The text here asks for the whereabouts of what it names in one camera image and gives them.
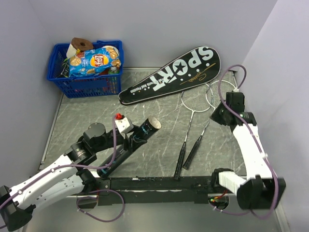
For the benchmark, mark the blue plastic shopping basket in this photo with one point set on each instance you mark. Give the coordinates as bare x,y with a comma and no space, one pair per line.
87,86

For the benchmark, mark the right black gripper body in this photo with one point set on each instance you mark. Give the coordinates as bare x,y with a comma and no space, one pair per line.
218,115

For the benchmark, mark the silver badminton racket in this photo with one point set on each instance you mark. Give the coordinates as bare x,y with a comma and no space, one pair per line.
194,100
215,89

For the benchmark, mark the black SPORT racket bag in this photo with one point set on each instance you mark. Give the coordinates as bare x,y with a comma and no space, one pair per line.
194,68

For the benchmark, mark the white paper towel roll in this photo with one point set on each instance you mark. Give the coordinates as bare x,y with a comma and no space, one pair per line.
71,51

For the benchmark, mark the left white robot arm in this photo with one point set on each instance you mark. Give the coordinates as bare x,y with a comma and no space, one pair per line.
71,173

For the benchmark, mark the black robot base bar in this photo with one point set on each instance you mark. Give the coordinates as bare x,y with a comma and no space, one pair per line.
196,189

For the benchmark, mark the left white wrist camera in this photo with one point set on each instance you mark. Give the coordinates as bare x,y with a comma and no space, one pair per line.
124,125

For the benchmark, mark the blue Lays chips bag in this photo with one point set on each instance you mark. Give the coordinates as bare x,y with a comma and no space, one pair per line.
95,61

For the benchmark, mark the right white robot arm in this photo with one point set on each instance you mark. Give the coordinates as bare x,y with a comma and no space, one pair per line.
260,189

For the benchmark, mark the black shuttlecock tube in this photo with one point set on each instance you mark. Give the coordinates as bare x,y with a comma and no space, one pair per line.
145,131

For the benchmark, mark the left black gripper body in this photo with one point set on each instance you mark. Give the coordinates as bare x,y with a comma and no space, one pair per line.
124,141

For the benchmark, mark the dark green package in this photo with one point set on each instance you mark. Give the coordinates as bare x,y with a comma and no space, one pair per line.
65,69

